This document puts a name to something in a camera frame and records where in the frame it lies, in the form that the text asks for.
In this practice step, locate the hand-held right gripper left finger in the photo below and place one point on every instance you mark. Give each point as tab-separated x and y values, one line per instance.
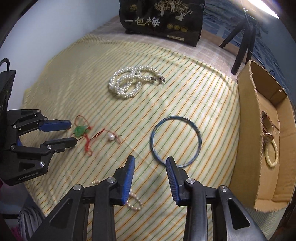
128	177

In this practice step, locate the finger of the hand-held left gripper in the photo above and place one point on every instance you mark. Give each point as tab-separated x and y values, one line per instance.
55	125
62	143

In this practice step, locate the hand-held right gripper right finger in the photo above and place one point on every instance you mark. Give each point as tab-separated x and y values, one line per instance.
172	179

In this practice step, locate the blue bangle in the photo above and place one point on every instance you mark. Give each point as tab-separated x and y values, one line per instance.
151	140

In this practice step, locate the cardboard box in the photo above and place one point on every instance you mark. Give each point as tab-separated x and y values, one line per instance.
247	139

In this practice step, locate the yellow striped cloth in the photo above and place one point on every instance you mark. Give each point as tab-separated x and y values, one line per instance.
185	97

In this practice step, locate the grey striped cloth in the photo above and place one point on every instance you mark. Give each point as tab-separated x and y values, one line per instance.
30	220

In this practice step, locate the gold wrist watch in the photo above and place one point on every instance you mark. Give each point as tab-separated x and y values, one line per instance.
269	136

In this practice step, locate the plaid bed sheet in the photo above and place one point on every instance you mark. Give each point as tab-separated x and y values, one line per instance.
215	60

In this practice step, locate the black tripod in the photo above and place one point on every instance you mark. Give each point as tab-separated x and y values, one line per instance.
242	51

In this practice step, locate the black printed bag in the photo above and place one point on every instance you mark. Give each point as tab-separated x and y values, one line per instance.
161	23

